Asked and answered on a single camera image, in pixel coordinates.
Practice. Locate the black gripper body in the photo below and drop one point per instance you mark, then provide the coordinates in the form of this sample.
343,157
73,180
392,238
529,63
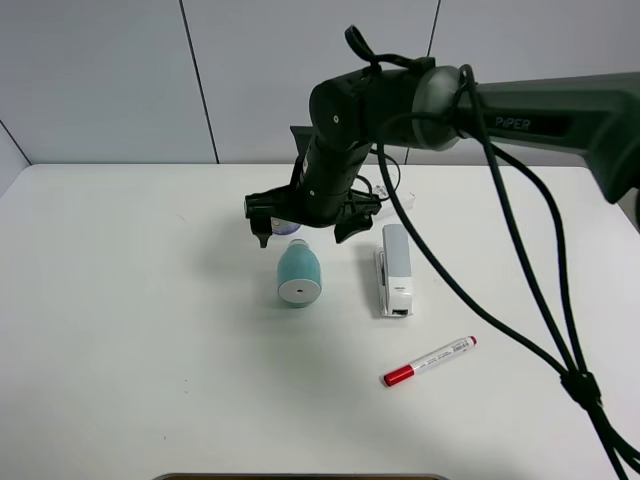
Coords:
319,193

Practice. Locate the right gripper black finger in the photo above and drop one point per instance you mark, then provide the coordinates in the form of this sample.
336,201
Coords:
351,226
261,228

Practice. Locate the teal pencil sharpener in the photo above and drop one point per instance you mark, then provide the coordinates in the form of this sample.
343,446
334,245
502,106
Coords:
299,281

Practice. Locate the dark green robot arm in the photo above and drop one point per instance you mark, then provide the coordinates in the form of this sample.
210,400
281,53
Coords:
594,117

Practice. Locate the white grey stapler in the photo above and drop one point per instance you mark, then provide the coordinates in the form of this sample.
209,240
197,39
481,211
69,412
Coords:
394,274

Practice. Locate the purple round container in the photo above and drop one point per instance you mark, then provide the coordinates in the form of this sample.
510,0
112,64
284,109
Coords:
283,227

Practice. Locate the white rectangular box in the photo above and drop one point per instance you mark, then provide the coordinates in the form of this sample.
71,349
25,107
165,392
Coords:
406,199

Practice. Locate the red white marker pen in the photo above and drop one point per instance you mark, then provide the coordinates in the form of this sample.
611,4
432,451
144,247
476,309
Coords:
429,361

